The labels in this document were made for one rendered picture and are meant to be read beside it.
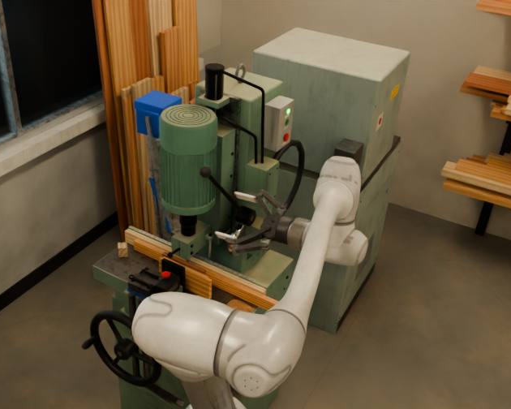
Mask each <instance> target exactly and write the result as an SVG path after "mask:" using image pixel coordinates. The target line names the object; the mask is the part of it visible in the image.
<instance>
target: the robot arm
mask: <svg viewBox="0 0 511 409"><path fill-rule="evenodd" d="M360 188H361V174H360V169H359V165H358V164H357V163H356V162H355V160H354V159H352V158H349V157H339V156H334V157H331V158H329V159H328V160H327V161H326V162H325V163H324V165H323V167H322V169H321V172H320V177H319V178H318V180H317V184H316V190H315V193H314V196H313V203H314V206H315V208H316V210H315V212H314V214H313V217H312V220H311V221H310V220H307V219H304V218H300V217H297V218H295V219H293V218H291V217H284V216H282V214H283V213H285V212H286V207H285V206H284V205H283V204H279V203H278V202H277V201H275V200H274V199H273V198H272V197H271V196H270V195H269V194H268V193H267V192H266V191H265V190H264V189H261V190H260V193H258V194H255V193H252V192H248V193H247V194H244V193H241V192H234V194H235V195H236V197H237V198H239V199H242V200H248V201H251V202H254V203H258V201H259V202H260V204H261V206H262V208H263V209H264V211H265V213H266V214H267V217H266V218H264V220H263V223H262V224H261V226H260V230H257V231H256V232H255V233H252V234H250V235H247V236H244V237H242V238H240V239H237V237H235V236H232V235H227V234H224V233H221V232H218V231H215V234H216V236H217V237H218V238H221V239H224V240H225V241H226V242H227V243H228V244H231V245H234V250H235V251H236V252H237V253H243V252H252V251H257V250H266V251H268V250H269V249H270V247H269V244H270V242H271V241H276V242H278V243H283V244H286V245H288V246H289V248H292V249H294V250H298V251H300V252H301V253H300V256H299V259H298V263H297V265H296V267H295V270H294V274H293V277H292V279H291V282H290V285H289V287H288V290H287V292H286V294H285V295H284V297H283V298H282V299H281V300H280V301H279V302H278V303H277V304H276V305H274V306H273V307H272V308H270V309H269V310H268V311H267V312H266V313H265V314H264V315H262V314H256V313H250V312H244V311H240V310H237V309H234V308H231V307H229V306H227V305H225V304H222V303H219V302H217V301H214V300H211V299H206V298H204V297H200V296H197V295H190V294H186V293H182V292H162V293H157V294H153V295H151V296H149V297H147V298H146V299H144V300H143V301H142V302H141V304H140V305H139V307H138V308H137V310H136V313H135V316H134V319H133V322H132V327H131V330H132V335H133V337H134V341H135V343H136V344H137V345H138V347H139V348H140V349H141V350H142V351H143V352H144V353H145V354H146V355H149V356H151V357H153V358H154V359H155V360H156V361H157V362H158V363H159V364H161V365H162V366H163V367H165V368H166V369H167V370H168V371H170V372H171V373H172V374H173V375H174V376H176V377H177V378H179V379H180V380H181V382H182V385H183V387H184V389H185V391H186V394H187V397H188V399H189V401H190V405H189V406H188V407H187V408H186V409H246V408H245V407H244V406H243V405H242V404H241V403H240V402H239V401H238V400H237V399H236V398H235V397H233V395H232V392H231V389H230V385H231V386H232V387H233V388H234V389H235V390H236V391H237V392H238V393H240V394H241V395H243V396H246V397H248V398H260V397H263V396H265V395H266V394H269V393H271V392H272V391H274V390H275V389H276V388H277V387H278V386H279V385H280V384H281V383H282V382H283V381H284V380H285V379H286V378H287V377H288V376H289V375H290V373H291V372H292V370H293V369H294V366H295V365H296V364H297V362H298V359H299V357H300V355H301V353H302V349H303V344H304V341H305V338H306V333H307V322H308V317H309V314H310V311H311V306H312V304H313V300H314V298H315V295H316V290H317V287H318V284H319V280H320V275H321V272H322V269H323V265H324V262H325V261H326V262H329V263H333V264H337V265H349V266H355V265H358V264H360V263H361V262H362V261H363V259H364V258H365V256H366V253H367V247H368V239H367V238H366V236H365V235H364V234H363V233H362V232H360V231H359V230H356V229H355V226H354V219H355V214H356V211H357V209H358V205H359V196H360ZM263 197H264V198H265V199H266V200H267V201H268V202H269V203H270V204H272V205H273V206H274V207H275V208H276V209H277V211H278V213H275V214H273V215H272V214H271V213H270V212H269V210H268V208H267V206H266V204H265V203H264V201H263V199H262V198H263ZM264 238H266V240H265V241H262V243H261V242H258V243H251V242H254V241H256V240H258V239H264ZM248 243H249V244H248Z"/></svg>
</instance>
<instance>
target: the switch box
mask: <svg viewBox="0 0 511 409"><path fill-rule="evenodd" d="M288 108H289V109H290V112H289V114H290V116H288V117H287V118H285V116H286V115H287V113H286V111H287V109H288ZM293 112H294V99H290V98H288V97H283V96H278V97H276V98H274V99H273V100H271V101H270V102H268V103H267V104H265V108H264V148H265V149H269V150H272V151H274V152H277V151H278V150H280V149H281V148H283V147H284V146H285V145H287V144H288V143H289V142H290V137H289V139H288V140H287V141H286V143H285V144H283V145H282V143H284V142H285V141H284V135H285V134H286V133H289V135H290V136H291V128H292V120H293ZM287 119H289V124H288V127H287V128H286V129H285V130H284V127H286V125H285V121H286V120H287Z"/></svg>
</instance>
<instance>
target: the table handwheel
mask: <svg viewBox="0 0 511 409"><path fill-rule="evenodd" d="M103 320H107V322H108V324H109V326H110V328H111V329H112V331H113V333H114V336H115V337H116V339H117V341H118V343H117V344H116V345H115V346H114V353H115V355H116V358H115V359H114V360H113V359H112V358H111V357H110V355H109V354H108V353H107V351H106V350H105V348H104V346H103V344H102V342H101V339H100V335H99V324H100V323H101V322H102V321H103ZM113 320H114V321H117V322H120V323H121V324H123V325H125V326H126V327H127V328H128V329H130V330H131V327H132V322H133V320H132V319H131V318H130V317H128V316H126V315H124V314H122V313H120V312H116V311H111V310H105V311H102V312H99V313H97V314H96V315H95V316H94V317H93V319H92V321H91V325H90V335H91V337H92V336H93V335H96V336H97V340H96V341H95V342H94V343H93V346H94V347H95V349H96V351H97V354H98V355H99V356H100V358H101V360H102V361H103V362H104V363H105V365H106V366H107V367H108V368H109V369H110V370H111V371H112V372H113V373H114V374H115V375H117V376H118V377H120V378H121V379H123V380H124V381H126V382H128V383H130V384H132V385H136V386H142V387H145V386H150V385H153V384H155V383H156V382H157V381H158V379H159V378H160V375H161V368H162V366H161V364H159V363H158V362H157V361H156V360H155V359H154V358H153V357H151V356H150V357H151V359H149V358H147V357H145V356H143V355H141V354H139V353H138V352H136V346H137V344H136V343H135V341H134V337H133V335H131V336H130V337H129V338H122V336H121V335H120V333H119V332H118V330H117V328H116V326H115V324H114V322H113ZM131 331H132V330H131ZM131 356H133V357H135V358H137V359H140V360H142V361H144V362H145V363H146V364H149V365H151V366H152V374H151V376H149V377H145V378H142V377H136V376H133V375H131V374H130V373H129V372H126V371H125V370H124V369H122V368H121V367H120V366H118V365H117V363H118V361H119V360H128V359H129V358H130V357H131Z"/></svg>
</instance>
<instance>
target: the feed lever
mask: <svg viewBox="0 0 511 409"><path fill-rule="evenodd" d="M211 173H212V171H211V169H210V167H208V166H202V167H201V168H200V175H201V177H203V178H208V179H209V180H210V181H211V182H212V183H213V184H214V185H215V186H216V187H217V189H218V190H219V191H220V192H221V193H222V194H223V195H224V196H225V197H226V198H227V200H228V201H229V202H230V203H231V204H232V205H233V206H234V207H235V208H236V209H237V210H238V211H237V213H236V215H235V219H236V222H239V223H241V224H243V225H245V226H251V225H252V224H253V222H254V221H255V219H256V216H257V215H256V211H255V210H254V209H250V208H248V207H246V206H241V207H240V206H239V205H238V204H237V203H236V202H235V200H234V199H233V198H232V197H231V196H230V195H229V194H228V192H227V191H226V190H225V189H224V188H223V187H222V186H221V185H220V184H219V182H218V181H216V180H215V178H214V177H213V176H212V175H211Z"/></svg>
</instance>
